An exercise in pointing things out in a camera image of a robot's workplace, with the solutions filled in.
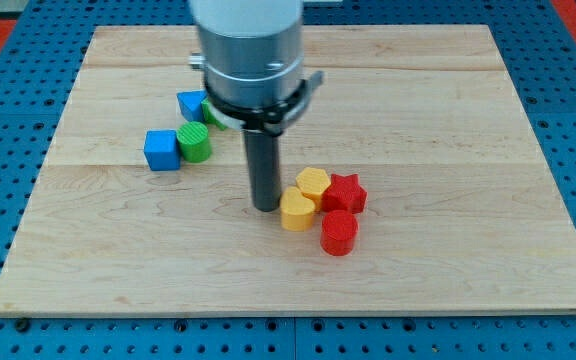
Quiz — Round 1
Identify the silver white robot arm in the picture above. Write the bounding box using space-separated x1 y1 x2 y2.
189 0 324 137

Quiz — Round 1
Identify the red star block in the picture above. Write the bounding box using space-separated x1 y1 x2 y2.
321 174 368 214

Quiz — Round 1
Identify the green star block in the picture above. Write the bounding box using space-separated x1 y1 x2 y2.
201 98 227 131

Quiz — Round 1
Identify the blue triangle block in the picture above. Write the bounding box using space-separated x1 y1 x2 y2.
176 90 206 122

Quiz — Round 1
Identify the blue cube block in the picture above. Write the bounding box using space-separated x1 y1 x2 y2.
143 129 181 171

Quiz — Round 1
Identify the yellow hexagon block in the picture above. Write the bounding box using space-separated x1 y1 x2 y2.
296 167 331 212

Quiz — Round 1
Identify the yellow heart block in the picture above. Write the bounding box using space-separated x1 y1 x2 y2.
280 186 316 232

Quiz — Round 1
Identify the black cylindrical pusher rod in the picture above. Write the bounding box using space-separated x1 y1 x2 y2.
243 132 281 212

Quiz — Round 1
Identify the red cylinder block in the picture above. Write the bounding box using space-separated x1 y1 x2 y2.
320 210 359 256

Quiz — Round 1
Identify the green cylinder block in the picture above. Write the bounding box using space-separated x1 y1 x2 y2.
176 122 212 163

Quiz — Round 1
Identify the wooden board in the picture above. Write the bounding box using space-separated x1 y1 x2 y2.
0 25 576 318

